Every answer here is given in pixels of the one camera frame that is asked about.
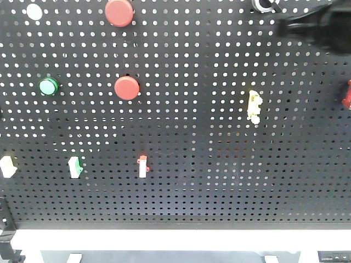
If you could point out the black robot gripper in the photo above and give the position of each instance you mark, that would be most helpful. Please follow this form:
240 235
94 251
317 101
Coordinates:
333 27

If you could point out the upper red push button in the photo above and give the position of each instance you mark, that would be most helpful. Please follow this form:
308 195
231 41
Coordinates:
119 12

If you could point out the red push button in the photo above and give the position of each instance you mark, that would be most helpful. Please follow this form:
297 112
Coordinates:
119 12
127 88

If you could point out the lower red push button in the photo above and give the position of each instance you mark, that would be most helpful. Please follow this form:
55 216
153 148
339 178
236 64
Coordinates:
127 88

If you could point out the green push button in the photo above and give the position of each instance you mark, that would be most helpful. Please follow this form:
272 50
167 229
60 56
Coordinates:
48 86

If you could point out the black white rotary knob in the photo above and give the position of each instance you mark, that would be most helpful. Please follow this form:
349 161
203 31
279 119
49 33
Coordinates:
266 6

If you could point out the black perforated pegboard panel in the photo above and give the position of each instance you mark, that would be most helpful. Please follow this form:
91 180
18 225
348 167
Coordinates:
195 62

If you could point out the white height-adjustable desk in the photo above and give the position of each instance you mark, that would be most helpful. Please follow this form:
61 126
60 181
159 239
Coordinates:
183 240

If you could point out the desk height control panel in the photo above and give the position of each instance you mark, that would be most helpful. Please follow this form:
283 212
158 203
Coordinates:
334 256

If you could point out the grey round cap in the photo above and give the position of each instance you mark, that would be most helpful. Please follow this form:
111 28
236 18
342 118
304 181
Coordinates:
34 11

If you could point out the left black board clamp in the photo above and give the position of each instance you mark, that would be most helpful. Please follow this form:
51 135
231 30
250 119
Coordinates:
8 230

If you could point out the red toggle switch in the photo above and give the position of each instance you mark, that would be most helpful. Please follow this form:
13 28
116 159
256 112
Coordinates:
346 101

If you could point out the yellow toggle switch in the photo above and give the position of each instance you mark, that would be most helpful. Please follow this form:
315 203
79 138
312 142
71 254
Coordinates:
253 108

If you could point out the white red rocker switch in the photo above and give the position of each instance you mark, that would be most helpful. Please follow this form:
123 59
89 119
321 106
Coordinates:
143 167

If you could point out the white green rocker switch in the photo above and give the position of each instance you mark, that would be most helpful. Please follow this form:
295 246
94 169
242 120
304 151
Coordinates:
75 167

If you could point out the white yellow rocker switch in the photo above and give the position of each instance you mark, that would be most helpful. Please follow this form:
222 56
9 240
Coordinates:
8 169

